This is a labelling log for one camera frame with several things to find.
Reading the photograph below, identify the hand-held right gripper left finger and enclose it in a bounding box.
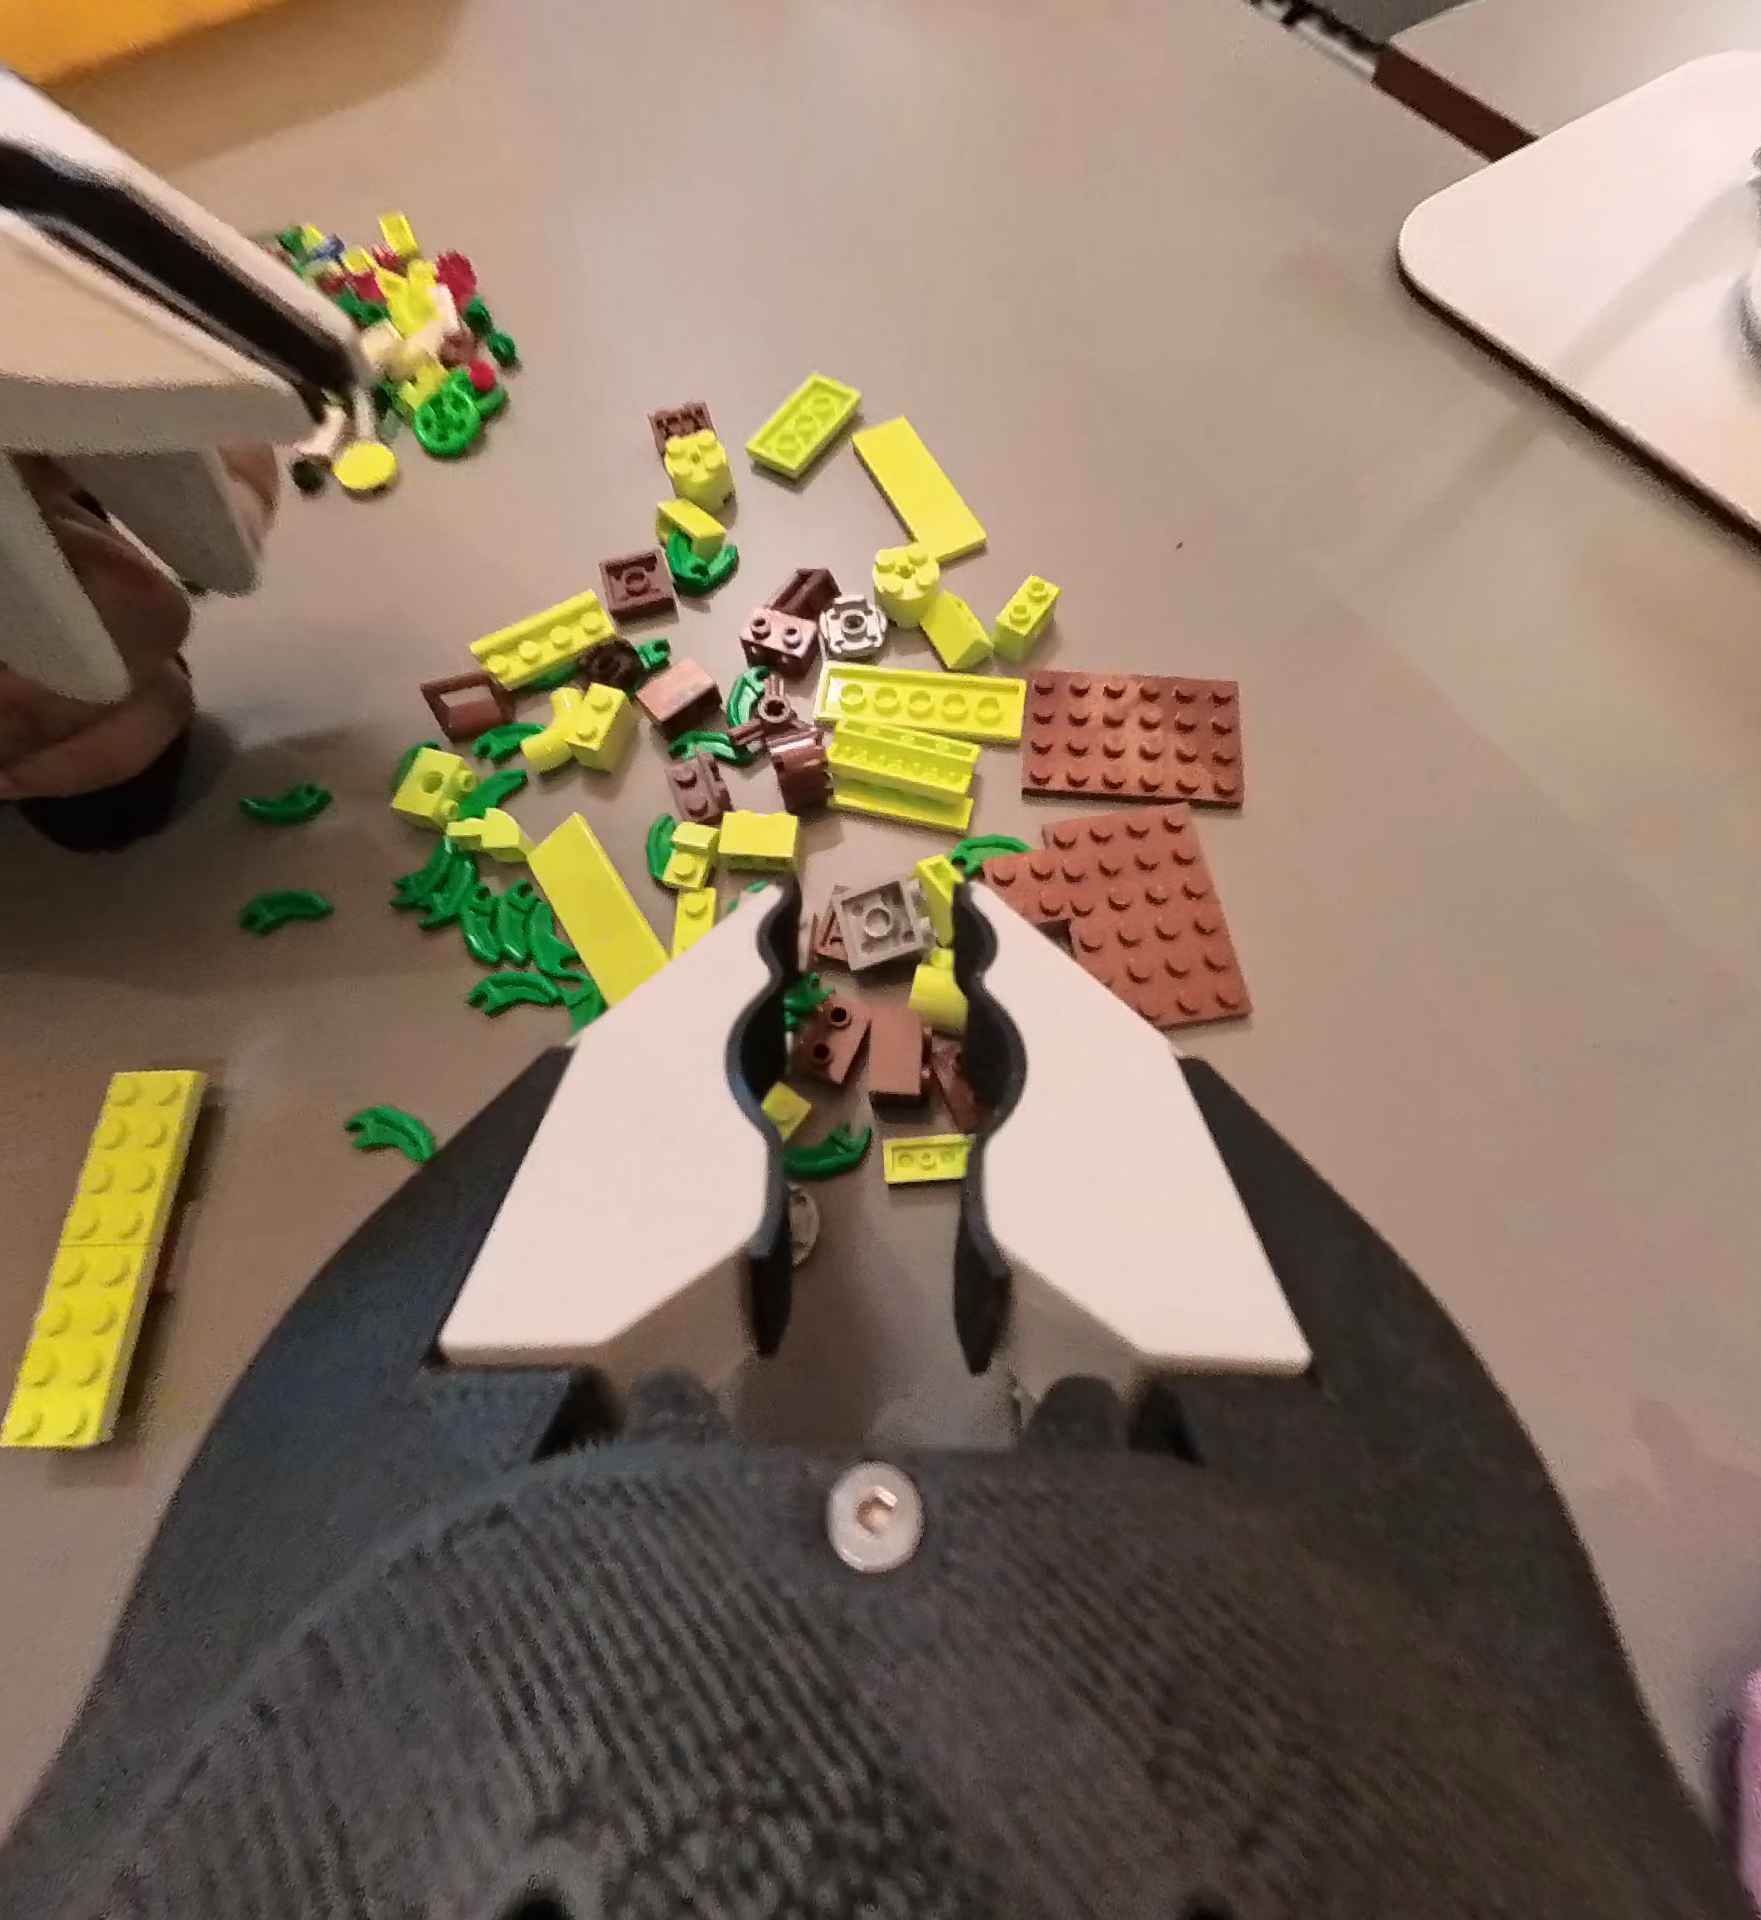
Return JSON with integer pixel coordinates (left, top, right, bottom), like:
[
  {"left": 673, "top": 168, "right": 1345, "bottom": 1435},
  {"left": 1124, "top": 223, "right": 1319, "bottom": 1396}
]
[{"left": 437, "top": 883, "right": 808, "bottom": 1371}]

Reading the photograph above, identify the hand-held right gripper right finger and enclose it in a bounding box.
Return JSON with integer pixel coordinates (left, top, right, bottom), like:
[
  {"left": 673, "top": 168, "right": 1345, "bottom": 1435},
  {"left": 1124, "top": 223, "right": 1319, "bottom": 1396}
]
[{"left": 953, "top": 883, "right": 1314, "bottom": 1392}]

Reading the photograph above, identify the heap of small colourful toy pieces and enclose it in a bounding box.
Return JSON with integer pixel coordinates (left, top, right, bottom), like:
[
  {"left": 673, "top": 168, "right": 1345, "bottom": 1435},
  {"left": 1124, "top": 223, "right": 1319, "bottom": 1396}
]
[{"left": 261, "top": 210, "right": 523, "bottom": 501}]

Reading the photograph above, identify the pile of mixed toy bricks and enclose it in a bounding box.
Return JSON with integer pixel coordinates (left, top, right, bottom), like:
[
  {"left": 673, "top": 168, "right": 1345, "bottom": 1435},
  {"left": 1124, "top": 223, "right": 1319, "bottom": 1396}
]
[{"left": 234, "top": 371, "right": 1066, "bottom": 1191}]

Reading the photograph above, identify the person's left hand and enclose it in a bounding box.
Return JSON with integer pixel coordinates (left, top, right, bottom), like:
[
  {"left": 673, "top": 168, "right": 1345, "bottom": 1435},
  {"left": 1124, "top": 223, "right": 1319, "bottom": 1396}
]
[{"left": 0, "top": 447, "right": 285, "bottom": 837}]

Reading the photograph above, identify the yellow plastic container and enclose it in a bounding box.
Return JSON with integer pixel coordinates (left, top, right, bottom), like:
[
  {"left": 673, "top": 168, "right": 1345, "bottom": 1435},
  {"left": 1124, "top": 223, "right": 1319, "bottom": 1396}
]
[{"left": 9, "top": 0, "right": 317, "bottom": 87}]

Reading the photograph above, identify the brown notched studded toy plate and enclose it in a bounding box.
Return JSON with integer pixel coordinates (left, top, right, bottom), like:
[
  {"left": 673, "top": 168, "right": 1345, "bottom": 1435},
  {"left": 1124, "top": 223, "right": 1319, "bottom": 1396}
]
[{"left": 977, "top": 803, "right": 1256, "bottom": 1032}]

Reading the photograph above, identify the brown rectangular studded toy plate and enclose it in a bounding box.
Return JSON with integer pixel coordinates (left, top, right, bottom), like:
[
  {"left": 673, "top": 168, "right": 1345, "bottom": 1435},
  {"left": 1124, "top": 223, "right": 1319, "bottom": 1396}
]
[{"left": 1019, "top": 669, "right": 1249, "bottom": 811}]

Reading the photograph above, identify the long lime studded toy plate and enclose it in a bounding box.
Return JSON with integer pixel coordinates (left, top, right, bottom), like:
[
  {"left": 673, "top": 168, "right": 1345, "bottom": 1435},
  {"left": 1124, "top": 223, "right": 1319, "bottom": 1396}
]
[{"left": 0, "top": 1069, "right": 210, "bottom": 1456}]

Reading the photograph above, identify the white book stand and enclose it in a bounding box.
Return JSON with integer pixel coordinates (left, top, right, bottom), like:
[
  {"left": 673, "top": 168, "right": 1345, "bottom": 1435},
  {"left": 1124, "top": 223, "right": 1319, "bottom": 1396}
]
[{"left": 1398, "top": 0, "right": 1761, "bottom": 590}]

